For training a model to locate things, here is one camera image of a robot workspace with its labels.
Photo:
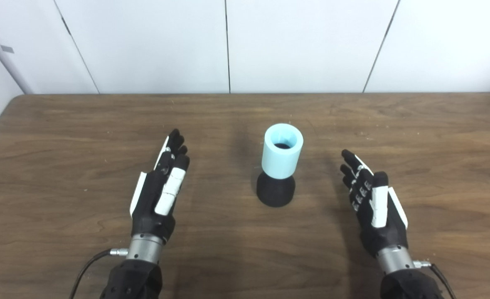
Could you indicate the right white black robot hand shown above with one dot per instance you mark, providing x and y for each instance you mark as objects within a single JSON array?
[{"x": 377, "y": 211}]

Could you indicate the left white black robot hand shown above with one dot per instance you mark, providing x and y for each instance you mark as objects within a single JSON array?
[{"x": 157, "y": 199}]

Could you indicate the black flared nozzle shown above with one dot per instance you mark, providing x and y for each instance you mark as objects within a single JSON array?
[{"x": 276, "y": 191}]

